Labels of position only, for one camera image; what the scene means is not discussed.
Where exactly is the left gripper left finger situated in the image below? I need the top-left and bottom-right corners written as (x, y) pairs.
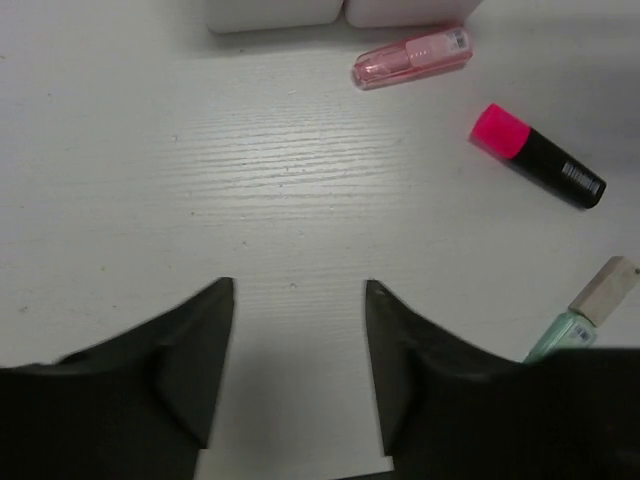
top-left (1, 277), bottom-right (235, 479)

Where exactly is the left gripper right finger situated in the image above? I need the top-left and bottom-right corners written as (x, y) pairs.
top-left (365, 280), bottom-right (639, 479)

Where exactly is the pink cap black highlighter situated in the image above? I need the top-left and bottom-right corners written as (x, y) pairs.
top-left (470, 103), bottom-right (607, 210)

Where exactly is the pink correction tape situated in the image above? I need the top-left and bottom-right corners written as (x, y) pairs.
top-left (351, 26), bottom-right (473, 90)

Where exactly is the green correction tape cap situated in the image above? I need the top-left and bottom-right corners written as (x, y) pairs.
top-left (523, 310), bottom-right (597, 363)

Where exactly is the left white compartment organizer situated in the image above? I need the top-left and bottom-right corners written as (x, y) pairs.
top-left (204, 0), bottom-right (343, 34)

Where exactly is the white compartment organizer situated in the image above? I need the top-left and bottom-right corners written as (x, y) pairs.
top-left (204, 0), bottom-right (343, 34)
top-left (344, 0), bottom-right (482, 28)

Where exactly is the right white compartment organizer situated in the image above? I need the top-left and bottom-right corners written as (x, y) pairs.
top-left (344, 0), bottom-right (482, 28)

